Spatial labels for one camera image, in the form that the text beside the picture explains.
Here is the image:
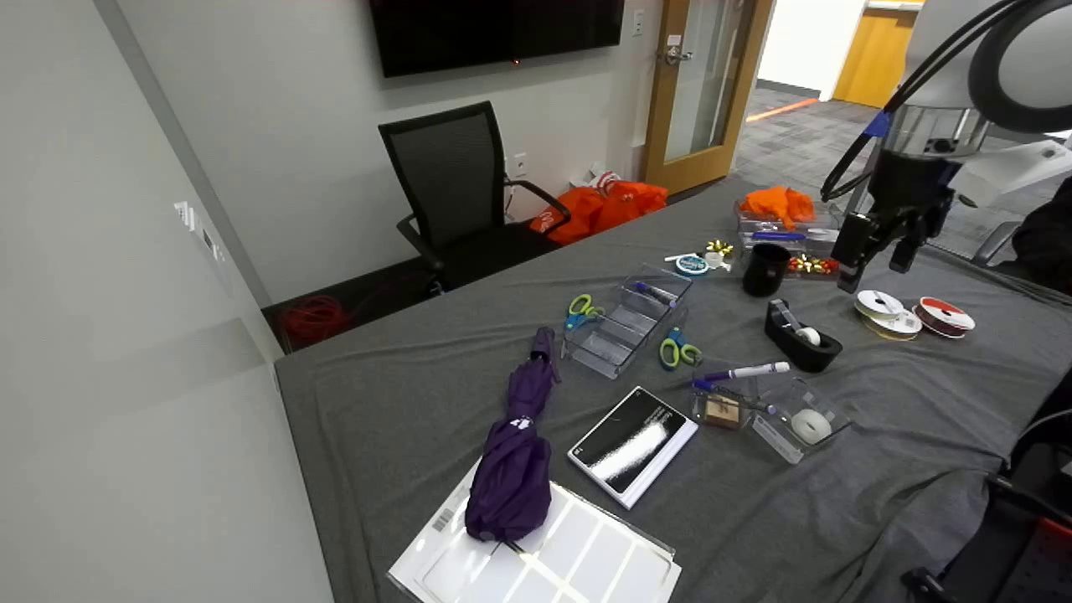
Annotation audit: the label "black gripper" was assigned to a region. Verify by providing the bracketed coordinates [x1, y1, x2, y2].
[834, 152, 957, 291]

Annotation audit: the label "blue white marker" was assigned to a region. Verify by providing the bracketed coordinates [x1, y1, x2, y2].
[686, 361, 795, 394]

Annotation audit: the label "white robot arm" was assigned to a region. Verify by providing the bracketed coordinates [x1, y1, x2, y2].
[820, 0, 1072, 291]

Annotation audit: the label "clear tray with bows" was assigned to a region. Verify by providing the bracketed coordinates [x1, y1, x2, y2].
[787, 255, 842, 279]

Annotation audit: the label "clear small tray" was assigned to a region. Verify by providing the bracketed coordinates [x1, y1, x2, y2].
[751, 395, 852, 465]

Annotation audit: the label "green scissors near tray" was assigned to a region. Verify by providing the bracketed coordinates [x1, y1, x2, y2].
[655, 324, 699, 372]

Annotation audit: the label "clear three-section tray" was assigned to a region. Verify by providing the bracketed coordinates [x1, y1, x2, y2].
[564, 273, 691, 379]

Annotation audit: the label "red white ribbon spool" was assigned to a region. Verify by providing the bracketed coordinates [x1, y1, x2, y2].
[913, 296, 974, 343]

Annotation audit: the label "orange cloth on table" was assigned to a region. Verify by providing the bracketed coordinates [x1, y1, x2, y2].
[741, 185, 818, 233]

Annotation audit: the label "black mug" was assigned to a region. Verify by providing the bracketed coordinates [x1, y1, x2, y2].
[742, 244, 789, 300]

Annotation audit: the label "black tape dispenser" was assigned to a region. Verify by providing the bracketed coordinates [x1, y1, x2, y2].
[765, 300, 842, 372]

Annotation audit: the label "light blue tape roll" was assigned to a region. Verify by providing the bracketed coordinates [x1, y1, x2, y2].
[664, 252, 712, 279]

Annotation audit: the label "grey tablecloth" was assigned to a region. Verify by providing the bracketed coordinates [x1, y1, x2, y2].
[277, 180, 1072, 603]

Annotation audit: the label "wooden glass door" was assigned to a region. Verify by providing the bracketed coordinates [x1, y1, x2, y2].
[639, 0, 775, 196]

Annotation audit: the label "orange bag on floor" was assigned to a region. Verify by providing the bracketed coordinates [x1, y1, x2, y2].
[529, 180, 669, 244]

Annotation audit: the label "green blue scissors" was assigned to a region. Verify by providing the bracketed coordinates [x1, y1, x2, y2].
[564, 296, 602, 333]

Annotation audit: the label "black office chair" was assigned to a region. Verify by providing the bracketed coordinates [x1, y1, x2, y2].
[378, 100, 574, 291]

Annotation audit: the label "white label sheet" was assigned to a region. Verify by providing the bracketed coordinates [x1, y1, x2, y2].
[389, 473, 679, 603]

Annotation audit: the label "purple folded umbrella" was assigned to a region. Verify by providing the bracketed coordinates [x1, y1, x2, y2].
[466, 328, 556, 545]

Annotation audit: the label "wall television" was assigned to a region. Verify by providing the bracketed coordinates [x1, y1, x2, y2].
[367, 0, 626, 79]

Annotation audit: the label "red cable coil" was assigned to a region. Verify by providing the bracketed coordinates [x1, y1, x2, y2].
[277, 291, 355, 348]

